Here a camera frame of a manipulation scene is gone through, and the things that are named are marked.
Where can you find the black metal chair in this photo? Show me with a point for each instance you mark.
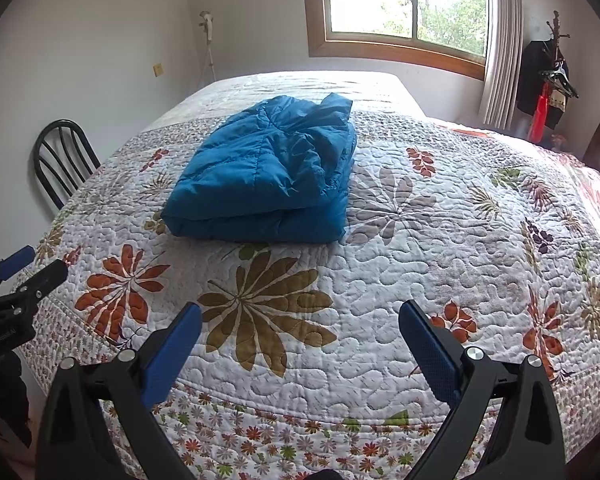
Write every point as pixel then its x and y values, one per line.
pixel 37 162

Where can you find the yellow wall socket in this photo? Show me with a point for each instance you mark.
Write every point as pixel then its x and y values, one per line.
pixel 157 70

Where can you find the floral quilted bedspread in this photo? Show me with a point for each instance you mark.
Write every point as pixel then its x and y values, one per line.
pixel 405 260

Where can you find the black hanging garment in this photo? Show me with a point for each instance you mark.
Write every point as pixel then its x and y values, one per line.
pixel 530 75

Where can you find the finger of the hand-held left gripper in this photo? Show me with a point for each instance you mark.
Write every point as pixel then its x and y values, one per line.
pixel 45 280
pixel 15 263

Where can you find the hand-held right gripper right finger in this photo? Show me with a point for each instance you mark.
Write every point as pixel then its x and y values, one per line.
pixel 430 350

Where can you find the blue puffer jacket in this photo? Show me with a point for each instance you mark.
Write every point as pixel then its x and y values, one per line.
pixel 260 175

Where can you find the pink floral blanket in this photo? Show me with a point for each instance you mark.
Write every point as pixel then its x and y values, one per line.
pixel 597 195

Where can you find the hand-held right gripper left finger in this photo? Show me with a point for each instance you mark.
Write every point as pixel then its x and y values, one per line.
pixel 172 350

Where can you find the white pleated curtain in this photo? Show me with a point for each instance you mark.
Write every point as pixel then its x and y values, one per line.
pixel 505 60

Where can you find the black clothes hangers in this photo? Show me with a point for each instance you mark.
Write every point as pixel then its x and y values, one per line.
pixel 562 82

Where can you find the person's dark clothing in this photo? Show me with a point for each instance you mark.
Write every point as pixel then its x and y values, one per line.
pixel 2 400

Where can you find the dark wooden coat rack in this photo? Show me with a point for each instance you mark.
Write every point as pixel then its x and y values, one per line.
pixel 557 27

